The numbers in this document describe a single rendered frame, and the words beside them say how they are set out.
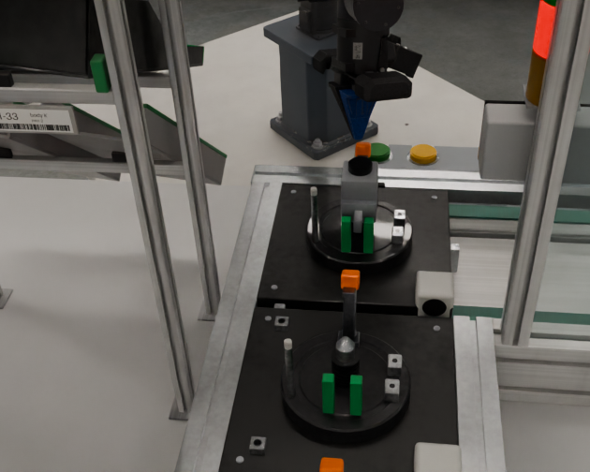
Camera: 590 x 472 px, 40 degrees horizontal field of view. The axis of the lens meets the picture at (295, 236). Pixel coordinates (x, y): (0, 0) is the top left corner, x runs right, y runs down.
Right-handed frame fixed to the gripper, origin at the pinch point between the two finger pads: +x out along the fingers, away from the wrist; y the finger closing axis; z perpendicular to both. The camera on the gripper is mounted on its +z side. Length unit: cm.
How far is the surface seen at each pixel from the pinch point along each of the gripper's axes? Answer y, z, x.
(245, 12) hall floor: 295, 65, 35
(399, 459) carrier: -35.5, -9.6, 25.4
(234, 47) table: 79, 4, 7
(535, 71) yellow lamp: -29.8, 5.2, -11.4
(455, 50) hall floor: 222, 139, 44
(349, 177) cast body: -7.3, -4.0, 5.7
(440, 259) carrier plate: -10.8, 7.4, 17.2
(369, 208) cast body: -8.7, -1.9, 9.6
